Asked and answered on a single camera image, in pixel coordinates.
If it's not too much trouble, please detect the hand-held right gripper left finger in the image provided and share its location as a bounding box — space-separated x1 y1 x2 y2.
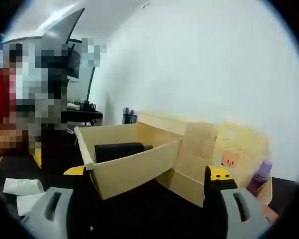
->
21 165 91 239

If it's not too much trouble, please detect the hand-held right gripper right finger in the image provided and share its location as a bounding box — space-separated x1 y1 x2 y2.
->
203 165 274 239

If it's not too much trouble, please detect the purple cap cosmetic bottle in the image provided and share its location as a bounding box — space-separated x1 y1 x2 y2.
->
246 159 273 197

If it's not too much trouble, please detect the yellow lace-trimmed cloth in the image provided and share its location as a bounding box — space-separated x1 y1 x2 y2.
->
214 119 270 172

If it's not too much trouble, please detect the dark blue cosmetic bottle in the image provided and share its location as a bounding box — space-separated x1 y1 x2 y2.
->
94 142 154 164

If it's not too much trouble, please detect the person's right hand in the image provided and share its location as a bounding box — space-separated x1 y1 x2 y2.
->
263 204 280 223

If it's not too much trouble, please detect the black background desk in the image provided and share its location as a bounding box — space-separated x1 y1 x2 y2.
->
61 109 104 125

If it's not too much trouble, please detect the cream desktop organizer cabinet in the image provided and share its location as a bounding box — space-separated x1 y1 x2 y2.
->
138 109 274 209

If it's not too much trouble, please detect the black table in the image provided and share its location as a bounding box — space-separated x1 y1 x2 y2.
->
0 156 299 239

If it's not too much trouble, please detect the black mesh pen holder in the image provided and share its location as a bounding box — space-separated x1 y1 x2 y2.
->
122 113 138 124

